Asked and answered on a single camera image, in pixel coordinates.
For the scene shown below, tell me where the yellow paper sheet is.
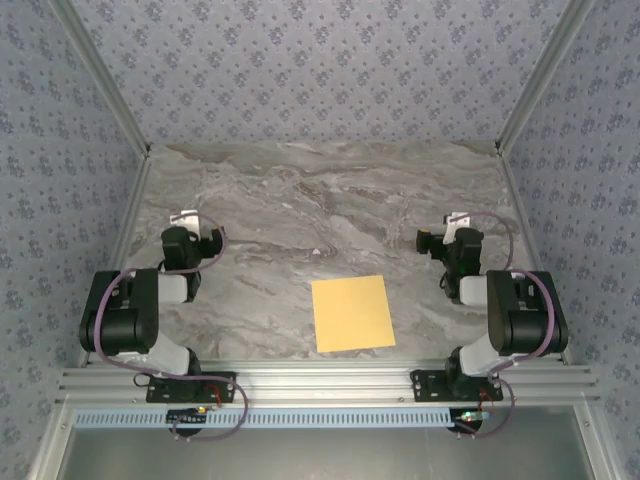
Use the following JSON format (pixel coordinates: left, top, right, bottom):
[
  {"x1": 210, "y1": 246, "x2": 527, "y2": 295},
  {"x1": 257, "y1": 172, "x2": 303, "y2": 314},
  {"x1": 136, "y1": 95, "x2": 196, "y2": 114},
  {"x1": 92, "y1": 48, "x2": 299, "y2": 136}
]
[{"x1": 310, "y1": 274, "x2": 397, "y2": 355}]

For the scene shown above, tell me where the grey metal sheet panel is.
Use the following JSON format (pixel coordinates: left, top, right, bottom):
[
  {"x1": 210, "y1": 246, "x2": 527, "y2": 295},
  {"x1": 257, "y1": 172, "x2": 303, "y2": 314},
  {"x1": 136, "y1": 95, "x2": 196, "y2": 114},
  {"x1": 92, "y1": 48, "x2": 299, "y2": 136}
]
[{"x1": 52, "y1": 405, "x2": 599, "y2": 480}]

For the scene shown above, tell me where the black controller board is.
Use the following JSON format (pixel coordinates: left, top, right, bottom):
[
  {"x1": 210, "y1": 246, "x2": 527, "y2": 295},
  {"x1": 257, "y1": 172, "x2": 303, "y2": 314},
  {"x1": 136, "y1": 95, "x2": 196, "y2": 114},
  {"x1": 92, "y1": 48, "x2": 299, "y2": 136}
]
[
  {"x1": 166, "y1": 406, "x2": 210, "y2": 442},
  {"x1": 448, "y1": 407, "x2": 495, "y2": 441}
]

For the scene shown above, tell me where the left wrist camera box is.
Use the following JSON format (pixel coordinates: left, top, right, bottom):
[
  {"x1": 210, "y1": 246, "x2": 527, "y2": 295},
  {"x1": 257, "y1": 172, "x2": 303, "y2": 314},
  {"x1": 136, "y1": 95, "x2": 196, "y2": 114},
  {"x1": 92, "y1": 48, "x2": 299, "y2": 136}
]
[{"x1": 168, "y1": 209, "x2": 202, "y2": 236}]

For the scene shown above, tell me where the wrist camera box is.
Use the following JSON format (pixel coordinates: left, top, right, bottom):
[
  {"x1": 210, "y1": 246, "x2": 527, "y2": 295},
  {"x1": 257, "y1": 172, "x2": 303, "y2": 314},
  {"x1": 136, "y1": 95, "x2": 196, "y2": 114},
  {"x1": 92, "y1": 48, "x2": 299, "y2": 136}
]
[
  {"x1": 443, "y1": 211, "x2": 473, "y2": 247},
  {"x1": 168, "y1": 209, "x2": 202, "y2": 236}
]

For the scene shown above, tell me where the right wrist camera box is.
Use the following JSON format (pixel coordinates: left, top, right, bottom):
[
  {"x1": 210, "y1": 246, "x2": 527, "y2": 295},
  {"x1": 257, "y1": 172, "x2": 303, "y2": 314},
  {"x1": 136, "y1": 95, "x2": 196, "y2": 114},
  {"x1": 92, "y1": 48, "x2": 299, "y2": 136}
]
[{"x1": 443, "y1": 211, "x2": 473, "y2": 247}]

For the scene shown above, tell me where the aluminium side rail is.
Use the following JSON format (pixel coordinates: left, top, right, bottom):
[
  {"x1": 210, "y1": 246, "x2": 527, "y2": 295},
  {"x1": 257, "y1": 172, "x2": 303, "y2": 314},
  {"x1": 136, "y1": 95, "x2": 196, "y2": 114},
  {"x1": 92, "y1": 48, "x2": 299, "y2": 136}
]
[
  {"x1": 495, "y1": 149, "x2": 574, "y2": 366},
  {"x1": 74, "y1": 152, "x2": 154, "y2": 369}
]

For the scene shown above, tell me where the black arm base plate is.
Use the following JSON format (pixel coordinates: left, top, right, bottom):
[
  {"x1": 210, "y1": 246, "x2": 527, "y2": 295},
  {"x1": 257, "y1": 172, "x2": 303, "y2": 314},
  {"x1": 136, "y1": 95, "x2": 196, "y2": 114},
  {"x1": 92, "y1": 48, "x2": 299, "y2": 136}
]
[
  {"x1": 409, "y1": 368, "x2": 504, "y2": 404},
  {"x1": 145, "y1": 372, "x2": 238, "y2": 404}
]

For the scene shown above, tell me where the aluminium cross rail frame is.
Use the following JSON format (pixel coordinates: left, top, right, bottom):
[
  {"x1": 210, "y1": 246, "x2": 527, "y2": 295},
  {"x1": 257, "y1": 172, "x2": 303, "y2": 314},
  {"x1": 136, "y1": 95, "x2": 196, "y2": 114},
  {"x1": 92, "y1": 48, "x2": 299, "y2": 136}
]
[{"x1": 57, "y1": 357, "x2": 601, "y2": 405}]

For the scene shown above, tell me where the aluminium upright post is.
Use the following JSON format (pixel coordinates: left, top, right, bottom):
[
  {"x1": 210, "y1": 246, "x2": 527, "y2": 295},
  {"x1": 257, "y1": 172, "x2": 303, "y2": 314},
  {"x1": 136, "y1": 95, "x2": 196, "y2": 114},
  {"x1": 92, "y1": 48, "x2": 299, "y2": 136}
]
[
  {"x1": 49, "y1": 0, "x2": 153, "y2": 160},
  {"x1": 493, "y1": 0, "x2": 599, "y2": 159}
]

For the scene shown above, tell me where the light blue slotted cable duct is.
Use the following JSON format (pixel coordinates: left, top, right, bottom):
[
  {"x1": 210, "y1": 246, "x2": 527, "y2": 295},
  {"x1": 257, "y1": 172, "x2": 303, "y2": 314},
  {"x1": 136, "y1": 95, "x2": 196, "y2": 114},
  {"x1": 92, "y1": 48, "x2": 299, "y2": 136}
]
[{"x1": 72, "y1": 406, "x2": 457, "y2": 431}]

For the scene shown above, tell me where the aluminium lower frame bar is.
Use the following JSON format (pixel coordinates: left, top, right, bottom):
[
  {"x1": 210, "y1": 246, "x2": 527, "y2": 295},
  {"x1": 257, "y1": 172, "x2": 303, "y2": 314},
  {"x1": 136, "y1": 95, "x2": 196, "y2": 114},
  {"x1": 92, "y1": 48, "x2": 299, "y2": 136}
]
[
  {"x1": 28, "y1": 399, "x2": 76, "y2": 480},
  {"x1": 573, "y1": 397, "x2": 624, "y2": 480}
]

